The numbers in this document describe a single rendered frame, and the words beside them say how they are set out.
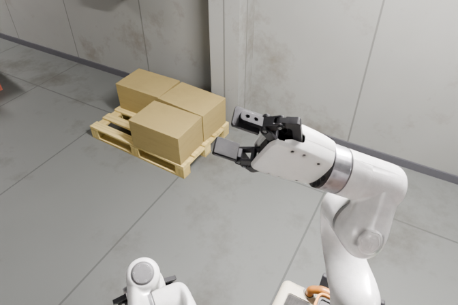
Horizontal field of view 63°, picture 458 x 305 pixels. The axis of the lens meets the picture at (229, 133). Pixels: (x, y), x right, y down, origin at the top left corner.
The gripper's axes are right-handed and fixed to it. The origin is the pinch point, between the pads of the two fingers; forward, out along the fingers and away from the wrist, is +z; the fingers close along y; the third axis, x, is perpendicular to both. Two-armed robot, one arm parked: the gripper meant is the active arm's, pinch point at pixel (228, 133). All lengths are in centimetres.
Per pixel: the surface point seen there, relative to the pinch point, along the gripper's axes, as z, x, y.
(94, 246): 27, -29, -256
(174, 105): 4, -165, -247
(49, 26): 187, -304, -375
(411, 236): -195, -80, -185
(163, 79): 22, -205, -269
